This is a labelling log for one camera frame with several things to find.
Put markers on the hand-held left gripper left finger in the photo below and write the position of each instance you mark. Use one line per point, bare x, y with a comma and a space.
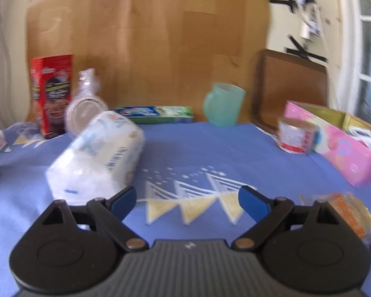
125, 200

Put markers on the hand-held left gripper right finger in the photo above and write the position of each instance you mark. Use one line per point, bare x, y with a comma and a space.
252, 200

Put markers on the white tissue pack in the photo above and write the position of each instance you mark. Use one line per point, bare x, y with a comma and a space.
95, 151

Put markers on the pink cardboard box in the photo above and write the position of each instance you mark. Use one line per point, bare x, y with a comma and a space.
343, 148

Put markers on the red and white can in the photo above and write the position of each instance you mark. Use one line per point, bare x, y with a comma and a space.
295, 136

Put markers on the blue patterned tablecloth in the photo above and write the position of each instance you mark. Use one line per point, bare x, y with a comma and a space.
185, 151

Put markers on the green and blue carton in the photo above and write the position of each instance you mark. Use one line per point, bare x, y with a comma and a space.
154, 113

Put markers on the orange snack packet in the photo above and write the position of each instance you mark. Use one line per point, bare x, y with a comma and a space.
349, 210

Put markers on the clear bag of plastic lids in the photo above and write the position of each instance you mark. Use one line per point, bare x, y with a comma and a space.
83, 111

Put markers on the teal plastic cup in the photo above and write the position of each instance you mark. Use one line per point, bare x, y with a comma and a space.
224, 105

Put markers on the brown wooden board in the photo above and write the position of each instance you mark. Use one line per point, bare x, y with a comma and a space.
292, 86

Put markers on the crumpled clear plastic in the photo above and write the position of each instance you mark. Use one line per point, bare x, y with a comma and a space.
21, 128

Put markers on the red carton box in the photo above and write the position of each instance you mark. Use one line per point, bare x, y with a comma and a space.
52, 92

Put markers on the white fabric bundle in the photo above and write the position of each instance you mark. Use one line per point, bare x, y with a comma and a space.
366, 136

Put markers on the black tape strip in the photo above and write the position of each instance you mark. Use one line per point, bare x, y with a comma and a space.
283, 3
298, 44
309, 55

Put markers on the large wooden panel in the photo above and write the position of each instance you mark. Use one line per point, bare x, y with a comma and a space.
148, 37

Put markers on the white window frame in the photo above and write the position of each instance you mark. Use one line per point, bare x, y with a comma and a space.
355, 52

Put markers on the white wall adapter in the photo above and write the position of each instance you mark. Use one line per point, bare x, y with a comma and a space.
310, 23

